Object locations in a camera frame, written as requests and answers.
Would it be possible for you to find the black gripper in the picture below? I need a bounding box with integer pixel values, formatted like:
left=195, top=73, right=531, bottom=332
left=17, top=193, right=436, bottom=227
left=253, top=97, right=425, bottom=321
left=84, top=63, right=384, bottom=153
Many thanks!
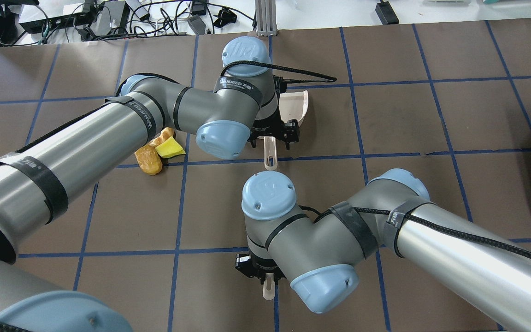
left=235, top=253, right=284, bottom=282
left=248, top=113, right=301, bottom=150

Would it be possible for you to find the beige plastic dustpan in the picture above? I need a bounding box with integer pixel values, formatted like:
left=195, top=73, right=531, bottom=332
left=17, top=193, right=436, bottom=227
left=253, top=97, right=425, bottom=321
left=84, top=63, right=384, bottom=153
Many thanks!
left=259, top=90, right=309, bottom=172

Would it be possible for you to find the yellow sponge piece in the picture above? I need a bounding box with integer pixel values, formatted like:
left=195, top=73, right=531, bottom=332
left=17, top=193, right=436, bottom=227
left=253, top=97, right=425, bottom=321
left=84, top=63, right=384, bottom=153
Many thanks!
left=154, top=138, right=186, bottom=159

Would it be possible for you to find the yellow bread roll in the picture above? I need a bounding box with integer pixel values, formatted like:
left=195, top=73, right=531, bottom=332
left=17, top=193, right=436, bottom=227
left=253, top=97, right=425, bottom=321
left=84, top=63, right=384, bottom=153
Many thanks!
left=134, top=145, right=163, bottom=176

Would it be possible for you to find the beige hand brush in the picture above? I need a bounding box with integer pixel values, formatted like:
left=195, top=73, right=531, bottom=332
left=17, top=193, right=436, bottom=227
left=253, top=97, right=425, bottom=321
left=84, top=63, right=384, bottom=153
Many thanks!
left=263, top=273, right=276, bottom=301

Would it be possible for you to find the black power adapter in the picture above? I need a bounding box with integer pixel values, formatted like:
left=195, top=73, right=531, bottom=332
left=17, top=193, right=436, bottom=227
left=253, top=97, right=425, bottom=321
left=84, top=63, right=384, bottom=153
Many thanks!
left=375, top=0, right=400, bottom=25

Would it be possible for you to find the aluminium frame post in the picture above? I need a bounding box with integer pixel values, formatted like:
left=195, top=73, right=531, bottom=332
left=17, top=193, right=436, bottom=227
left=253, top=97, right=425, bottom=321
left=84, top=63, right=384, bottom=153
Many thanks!
left=254, top=0, right=278, bottom=36

